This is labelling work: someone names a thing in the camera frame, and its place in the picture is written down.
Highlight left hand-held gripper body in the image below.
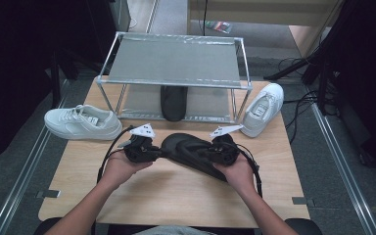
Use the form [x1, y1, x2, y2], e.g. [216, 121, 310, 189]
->
[117, 122, 157, 164]

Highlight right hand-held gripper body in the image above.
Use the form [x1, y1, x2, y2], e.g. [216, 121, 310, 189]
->
[209, 123, 245, 166]

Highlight black shoe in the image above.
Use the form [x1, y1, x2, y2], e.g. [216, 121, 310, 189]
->
[160, 132, 230, 182]
[160, 85, 189, 122]

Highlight white sneaker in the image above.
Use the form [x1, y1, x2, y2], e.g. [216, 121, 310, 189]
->
[43, 104, 123, 142]
[239, 82, 285, 138]

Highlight metal shoe rack grey shelves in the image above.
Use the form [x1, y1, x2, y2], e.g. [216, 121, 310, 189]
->
[94, 30, 255, 125]

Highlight person's left hand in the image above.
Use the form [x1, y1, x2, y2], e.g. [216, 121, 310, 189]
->
[102, 150, 154, 191]

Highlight person's right hand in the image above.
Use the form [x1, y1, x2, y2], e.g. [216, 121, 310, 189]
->
[211, 152, 257, 197]

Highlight person's grey clothing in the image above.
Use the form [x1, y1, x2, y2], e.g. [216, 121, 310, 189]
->
[132, 225, 217, 235]

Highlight black tripod stand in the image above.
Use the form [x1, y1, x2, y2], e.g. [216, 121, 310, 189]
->
[262, 0, 360, 116]

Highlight colourful packet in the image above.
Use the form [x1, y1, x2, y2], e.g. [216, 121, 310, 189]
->
[205, 20, 233, 34]

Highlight grey cabinet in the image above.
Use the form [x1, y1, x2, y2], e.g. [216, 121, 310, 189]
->
[109, 0, 132, 33]

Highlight light wooden cabinet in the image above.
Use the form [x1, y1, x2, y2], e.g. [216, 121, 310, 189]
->
[186, 0, 346, 59]

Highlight black curtain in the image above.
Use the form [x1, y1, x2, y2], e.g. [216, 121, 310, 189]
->
[0, 0, 118, 169]
[326, 0, 376, 174]

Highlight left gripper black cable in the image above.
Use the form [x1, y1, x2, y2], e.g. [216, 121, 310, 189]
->
[96, 124, 135, 184]

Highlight black floor cables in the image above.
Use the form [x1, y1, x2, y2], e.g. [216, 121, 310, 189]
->
[277, 57, 321, 145]

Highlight grey table bracket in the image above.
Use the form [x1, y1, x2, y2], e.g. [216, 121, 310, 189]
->
[291, 196, 316, 208]
[34, 189, 62, 200]

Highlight metal floor rail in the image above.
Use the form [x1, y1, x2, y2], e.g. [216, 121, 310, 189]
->
[144, 0, 162, 33]
[0, 77, 71, 235]
[305, 84, 376, 235]

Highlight thin black hanging cable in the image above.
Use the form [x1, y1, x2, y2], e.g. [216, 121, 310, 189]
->
[201, 0, 209, 36]

